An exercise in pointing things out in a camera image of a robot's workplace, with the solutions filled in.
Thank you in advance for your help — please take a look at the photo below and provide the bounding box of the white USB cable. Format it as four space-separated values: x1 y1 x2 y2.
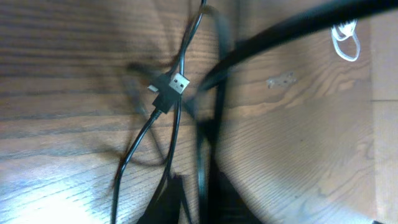
330 19 361 62

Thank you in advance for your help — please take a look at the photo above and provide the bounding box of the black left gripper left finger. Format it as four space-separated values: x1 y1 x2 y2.
137 175 190 224

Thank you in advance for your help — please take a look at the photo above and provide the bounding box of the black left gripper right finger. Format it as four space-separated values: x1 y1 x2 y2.
208 169 262 224

